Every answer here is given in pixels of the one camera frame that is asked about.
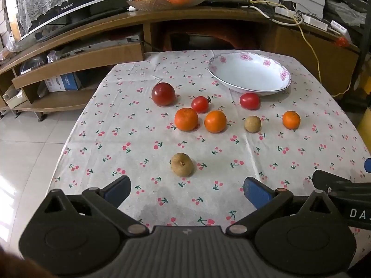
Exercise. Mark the small round red tomato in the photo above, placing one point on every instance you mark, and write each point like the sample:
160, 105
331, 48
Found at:
200, 104

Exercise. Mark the cherry print tablecloth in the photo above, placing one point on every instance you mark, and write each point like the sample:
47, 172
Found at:
139, 139

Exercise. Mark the small red object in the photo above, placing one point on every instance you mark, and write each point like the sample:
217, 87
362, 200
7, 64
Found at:
342, 42

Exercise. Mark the brown kiwi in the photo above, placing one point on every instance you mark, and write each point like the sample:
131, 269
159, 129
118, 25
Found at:
181, 164
252, 124

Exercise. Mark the white plug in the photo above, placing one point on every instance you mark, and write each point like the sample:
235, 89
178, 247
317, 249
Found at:
131, 8

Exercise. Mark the glass leaf-shaped dish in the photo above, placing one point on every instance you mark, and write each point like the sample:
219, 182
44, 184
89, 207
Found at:
162, 3

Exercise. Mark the black television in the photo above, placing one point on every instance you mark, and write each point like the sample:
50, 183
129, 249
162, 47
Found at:
78, 5

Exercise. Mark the blue and white box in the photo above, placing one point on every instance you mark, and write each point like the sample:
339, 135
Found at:
65, 82

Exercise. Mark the oblong red tomato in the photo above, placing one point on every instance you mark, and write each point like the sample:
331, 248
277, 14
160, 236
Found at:
249, 100

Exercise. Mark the small orange mandarin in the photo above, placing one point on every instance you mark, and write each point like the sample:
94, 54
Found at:
291, 120

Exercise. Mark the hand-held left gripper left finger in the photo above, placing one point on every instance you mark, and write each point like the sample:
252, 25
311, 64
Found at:
117, 191

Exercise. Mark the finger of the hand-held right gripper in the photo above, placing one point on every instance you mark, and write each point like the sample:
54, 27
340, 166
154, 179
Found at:
368, 165
324, 179

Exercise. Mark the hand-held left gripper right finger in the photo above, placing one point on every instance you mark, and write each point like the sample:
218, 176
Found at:
256, 192

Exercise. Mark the wooden television stand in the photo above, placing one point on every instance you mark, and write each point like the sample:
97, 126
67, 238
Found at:
95, 58

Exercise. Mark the small white power strip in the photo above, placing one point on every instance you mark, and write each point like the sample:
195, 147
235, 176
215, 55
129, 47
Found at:
338, 26

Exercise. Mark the silver media player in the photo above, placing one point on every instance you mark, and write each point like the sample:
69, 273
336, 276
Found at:
95, 47

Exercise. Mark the black power adapter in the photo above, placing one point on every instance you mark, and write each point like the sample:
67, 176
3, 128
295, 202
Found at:
285, 4

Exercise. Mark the white floral bowl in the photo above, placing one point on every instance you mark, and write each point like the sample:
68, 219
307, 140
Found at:
249, 73

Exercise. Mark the large dark red tomato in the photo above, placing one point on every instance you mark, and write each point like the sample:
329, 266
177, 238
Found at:
163, 93

